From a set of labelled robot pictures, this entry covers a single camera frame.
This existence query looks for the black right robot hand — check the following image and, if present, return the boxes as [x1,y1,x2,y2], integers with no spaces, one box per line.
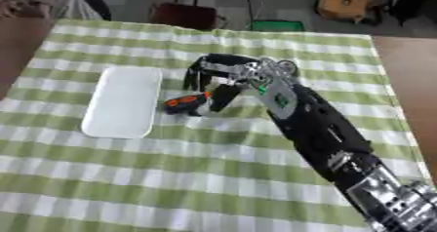
[182,53,265,113]

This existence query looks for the black and orange tool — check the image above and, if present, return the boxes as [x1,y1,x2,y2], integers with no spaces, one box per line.
[162,91,214,117]

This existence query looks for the dark red chair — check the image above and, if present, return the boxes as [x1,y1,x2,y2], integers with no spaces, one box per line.
[148,2,225,31]

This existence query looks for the green crate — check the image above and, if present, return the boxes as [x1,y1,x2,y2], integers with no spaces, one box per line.
[247,19,307,33]

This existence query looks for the black tripod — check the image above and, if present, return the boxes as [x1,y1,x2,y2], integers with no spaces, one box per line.
[242,0,265,25]

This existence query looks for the white rectangular tray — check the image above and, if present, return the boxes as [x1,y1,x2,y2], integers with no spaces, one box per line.
[80,65,164,139]

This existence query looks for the tan bag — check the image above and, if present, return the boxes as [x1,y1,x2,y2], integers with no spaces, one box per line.
[315,0,384,24]

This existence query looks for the person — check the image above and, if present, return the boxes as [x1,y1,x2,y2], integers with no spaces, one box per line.
[0,0,113,21]

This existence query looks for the black bag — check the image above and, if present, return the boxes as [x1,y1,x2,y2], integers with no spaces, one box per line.
[387,0,437,25]

